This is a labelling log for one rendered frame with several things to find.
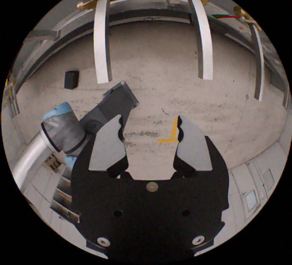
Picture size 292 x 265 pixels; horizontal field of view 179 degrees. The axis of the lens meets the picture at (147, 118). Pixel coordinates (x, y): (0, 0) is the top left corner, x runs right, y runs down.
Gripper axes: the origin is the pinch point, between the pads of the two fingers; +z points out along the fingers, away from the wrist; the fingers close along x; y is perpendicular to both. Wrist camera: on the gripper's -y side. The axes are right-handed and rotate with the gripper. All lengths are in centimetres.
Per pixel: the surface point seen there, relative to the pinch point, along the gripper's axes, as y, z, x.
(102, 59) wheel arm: -8.3, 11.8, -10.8
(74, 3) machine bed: -51, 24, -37
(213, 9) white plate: -32.3, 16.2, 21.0
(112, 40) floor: -36, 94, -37
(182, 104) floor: 35, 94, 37
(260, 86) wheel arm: -7.8, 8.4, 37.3
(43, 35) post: -30, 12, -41
